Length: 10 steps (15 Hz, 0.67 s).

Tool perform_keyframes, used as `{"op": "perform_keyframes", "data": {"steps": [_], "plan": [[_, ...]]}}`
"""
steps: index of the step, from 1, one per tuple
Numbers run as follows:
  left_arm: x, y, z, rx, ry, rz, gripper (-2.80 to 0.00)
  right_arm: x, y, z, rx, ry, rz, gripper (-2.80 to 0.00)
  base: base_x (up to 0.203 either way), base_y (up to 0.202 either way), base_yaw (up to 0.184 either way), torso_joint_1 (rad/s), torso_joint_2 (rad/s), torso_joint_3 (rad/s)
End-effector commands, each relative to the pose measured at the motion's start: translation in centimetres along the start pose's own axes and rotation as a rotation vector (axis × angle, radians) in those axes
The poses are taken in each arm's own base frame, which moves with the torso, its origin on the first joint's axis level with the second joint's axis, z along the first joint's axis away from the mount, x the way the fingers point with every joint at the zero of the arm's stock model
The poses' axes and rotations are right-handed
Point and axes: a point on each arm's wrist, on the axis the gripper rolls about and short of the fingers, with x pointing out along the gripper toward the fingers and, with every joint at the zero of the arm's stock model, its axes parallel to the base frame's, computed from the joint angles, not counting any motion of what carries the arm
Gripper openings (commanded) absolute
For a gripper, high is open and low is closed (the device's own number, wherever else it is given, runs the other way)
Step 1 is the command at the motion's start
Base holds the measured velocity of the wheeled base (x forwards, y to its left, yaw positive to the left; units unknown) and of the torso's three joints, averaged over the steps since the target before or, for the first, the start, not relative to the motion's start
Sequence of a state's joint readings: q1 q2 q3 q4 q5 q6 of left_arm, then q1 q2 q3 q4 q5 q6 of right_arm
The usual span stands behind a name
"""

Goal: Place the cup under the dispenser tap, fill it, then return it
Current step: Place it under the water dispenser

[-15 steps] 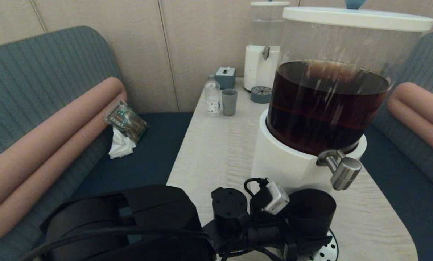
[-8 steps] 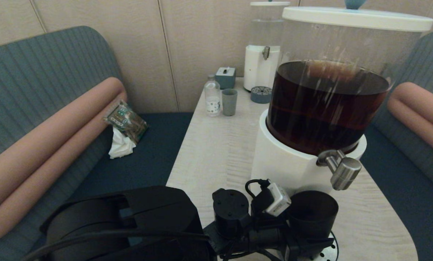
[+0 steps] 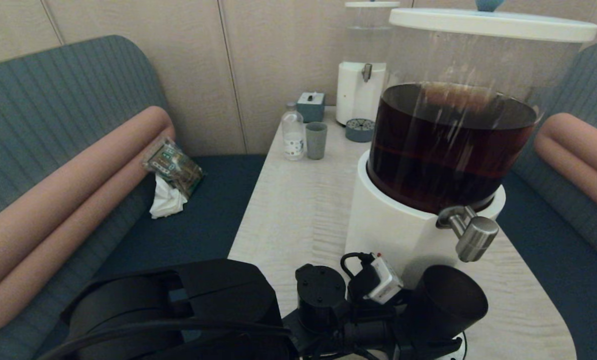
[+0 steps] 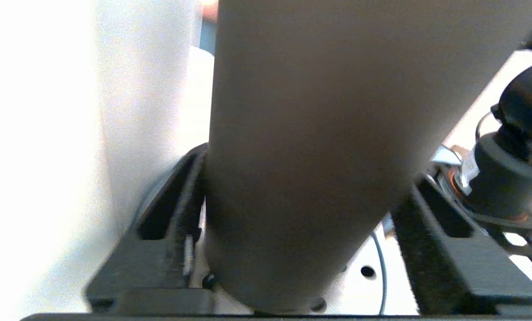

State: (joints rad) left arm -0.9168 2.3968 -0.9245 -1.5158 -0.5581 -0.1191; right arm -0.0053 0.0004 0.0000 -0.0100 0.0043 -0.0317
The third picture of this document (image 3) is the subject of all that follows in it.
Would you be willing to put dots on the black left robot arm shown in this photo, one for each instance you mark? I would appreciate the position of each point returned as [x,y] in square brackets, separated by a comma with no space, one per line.
[218,300]

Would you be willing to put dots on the teal upholstered bench sofa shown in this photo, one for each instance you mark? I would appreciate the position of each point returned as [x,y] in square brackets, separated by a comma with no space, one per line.
[553,300]
[78,90]

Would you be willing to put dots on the small metal dispenser tap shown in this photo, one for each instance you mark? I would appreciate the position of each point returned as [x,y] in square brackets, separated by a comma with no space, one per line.
[366,72]

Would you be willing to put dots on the clear plastic bottle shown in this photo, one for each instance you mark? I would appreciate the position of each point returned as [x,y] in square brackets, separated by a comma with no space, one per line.
[293,135]

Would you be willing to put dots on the small white water dispenser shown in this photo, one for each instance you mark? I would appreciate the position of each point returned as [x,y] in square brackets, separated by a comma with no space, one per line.
[356,95]

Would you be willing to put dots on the large tea drink dispenser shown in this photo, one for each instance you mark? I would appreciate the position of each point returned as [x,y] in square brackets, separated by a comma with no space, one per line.
[403,225]

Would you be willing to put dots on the small white dispenser lid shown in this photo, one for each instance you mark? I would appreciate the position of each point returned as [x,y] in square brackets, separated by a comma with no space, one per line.
[372,5]

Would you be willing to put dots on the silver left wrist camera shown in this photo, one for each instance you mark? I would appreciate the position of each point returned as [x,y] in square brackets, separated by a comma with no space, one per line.
[384,282]

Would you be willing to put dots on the large white dispenser lid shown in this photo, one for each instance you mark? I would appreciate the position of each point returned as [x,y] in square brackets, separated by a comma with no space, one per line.
[493,25]

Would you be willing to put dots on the dark grey tapered cup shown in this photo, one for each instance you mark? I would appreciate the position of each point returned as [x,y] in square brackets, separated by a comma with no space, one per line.
[443,305]

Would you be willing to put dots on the grey-green plastic cup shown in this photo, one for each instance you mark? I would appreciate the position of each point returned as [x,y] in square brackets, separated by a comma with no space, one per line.
[316,142]

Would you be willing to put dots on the large metal dispenser tap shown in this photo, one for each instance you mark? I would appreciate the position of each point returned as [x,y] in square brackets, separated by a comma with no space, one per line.
[473,235]

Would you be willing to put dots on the crumpled white tissue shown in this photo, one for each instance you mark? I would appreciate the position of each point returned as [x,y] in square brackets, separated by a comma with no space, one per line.
[167,202]

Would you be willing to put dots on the large blue-grey drip tray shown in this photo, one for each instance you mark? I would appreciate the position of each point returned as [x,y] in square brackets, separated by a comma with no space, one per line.
[457,351]

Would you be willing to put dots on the small blue-grey drip tray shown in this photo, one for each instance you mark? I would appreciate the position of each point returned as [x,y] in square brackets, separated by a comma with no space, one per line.
[360,131]

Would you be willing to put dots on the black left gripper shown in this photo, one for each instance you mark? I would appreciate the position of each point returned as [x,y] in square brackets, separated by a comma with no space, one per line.
[373,330]

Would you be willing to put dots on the pink cylindrical bolster cushion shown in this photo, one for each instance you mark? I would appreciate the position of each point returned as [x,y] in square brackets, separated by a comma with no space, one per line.
[588,140]
[573,170]
[53,250]
[68,185]

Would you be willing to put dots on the blue-grey square box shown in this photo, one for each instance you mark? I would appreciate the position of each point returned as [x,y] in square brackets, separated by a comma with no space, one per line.
[311,110]

